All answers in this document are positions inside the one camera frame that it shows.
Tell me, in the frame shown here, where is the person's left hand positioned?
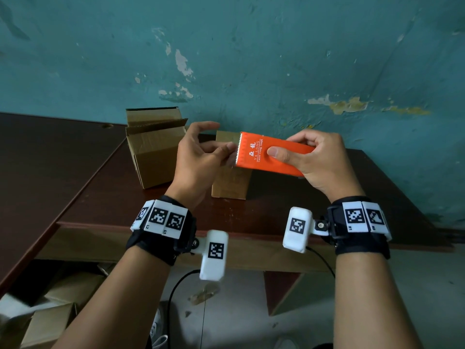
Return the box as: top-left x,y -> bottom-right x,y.
165,121 -> 237,210

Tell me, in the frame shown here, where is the person's right hand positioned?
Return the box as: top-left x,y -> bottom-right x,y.
267,128 -> 366,204

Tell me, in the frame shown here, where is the large brown cardboard box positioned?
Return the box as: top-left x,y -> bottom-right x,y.
125,107 -> 189,190

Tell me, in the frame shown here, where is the small brown cardboard box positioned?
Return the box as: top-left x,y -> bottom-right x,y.
211,130 -> 253,200

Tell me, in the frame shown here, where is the orange tape dispenser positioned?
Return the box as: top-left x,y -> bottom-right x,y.
234,131 -> 316,178

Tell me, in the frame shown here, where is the person's left forearm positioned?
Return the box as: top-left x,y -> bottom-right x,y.
52,246 -> 171,349

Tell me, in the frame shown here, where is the person's right forearm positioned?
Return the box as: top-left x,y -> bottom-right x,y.
333,250 -> 424,349

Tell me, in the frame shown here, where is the crumpled clear plastic scrap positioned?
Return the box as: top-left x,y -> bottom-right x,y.
187,283 -> 220,306

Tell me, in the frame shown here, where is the dark brown wooden table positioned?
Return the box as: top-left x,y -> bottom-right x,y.
34,133 -> 453,317

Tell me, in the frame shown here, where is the dark brown wooden desk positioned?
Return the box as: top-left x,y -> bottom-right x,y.
0,112 -> 128,297

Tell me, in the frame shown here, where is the white left shoe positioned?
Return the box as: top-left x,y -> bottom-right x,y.
149,308 -> 169,349

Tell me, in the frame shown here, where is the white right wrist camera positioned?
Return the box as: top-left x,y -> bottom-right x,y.
282,206 -> 329,254

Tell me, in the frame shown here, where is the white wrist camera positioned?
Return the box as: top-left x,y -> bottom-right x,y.
190,230 -> 230,282
282,206 -> 329,254

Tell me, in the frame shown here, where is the black right wrist strap with markers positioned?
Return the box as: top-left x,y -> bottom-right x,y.
325,196 -> 393,260

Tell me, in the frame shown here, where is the black wrist strap with markers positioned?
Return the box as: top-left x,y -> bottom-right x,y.
125,195 -> 198,267
325,196 -> 393,260

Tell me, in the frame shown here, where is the black left wrist strap with markers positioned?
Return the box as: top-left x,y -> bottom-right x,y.
125,195 -> 198,267

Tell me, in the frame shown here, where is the black right camera cable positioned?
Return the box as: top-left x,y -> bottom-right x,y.
305,246 -> 336,280

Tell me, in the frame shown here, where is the black camera cable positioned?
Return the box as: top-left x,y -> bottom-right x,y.
305,246 -> 336,280
165,269 -> 201,349

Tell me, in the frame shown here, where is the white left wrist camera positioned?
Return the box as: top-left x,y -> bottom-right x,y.
190,230 -> 230,282

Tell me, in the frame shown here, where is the black left camera cable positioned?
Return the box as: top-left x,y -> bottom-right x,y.
165,269 -> 201,349

